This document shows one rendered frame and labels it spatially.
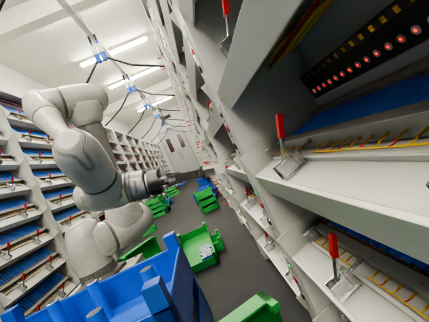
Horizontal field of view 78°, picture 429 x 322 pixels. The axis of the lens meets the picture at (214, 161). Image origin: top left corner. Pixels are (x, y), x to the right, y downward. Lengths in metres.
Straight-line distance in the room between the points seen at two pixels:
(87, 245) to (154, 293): 0.98
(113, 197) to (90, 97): 0.59
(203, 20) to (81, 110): 0.77
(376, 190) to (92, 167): 0.60
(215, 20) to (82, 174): 0.46
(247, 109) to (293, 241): 0.30
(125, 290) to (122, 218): 0.79
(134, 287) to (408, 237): 0.42
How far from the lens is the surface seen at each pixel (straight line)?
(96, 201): 0.81
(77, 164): 0.68
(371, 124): 0.29
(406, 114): 0.26
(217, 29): 0.62
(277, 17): 0.25
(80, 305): 0.55
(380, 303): 0.44
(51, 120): 1.13
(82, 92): 1.27
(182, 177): 0.76
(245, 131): 0.57
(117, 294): 0.53
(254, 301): 0.74
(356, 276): 0.47
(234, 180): 1.27
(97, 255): 1.27
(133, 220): 1.31
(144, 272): 0.39
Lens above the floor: 0.57
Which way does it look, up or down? 2 degrees down
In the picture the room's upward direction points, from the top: 24 degrees counter-clockwise
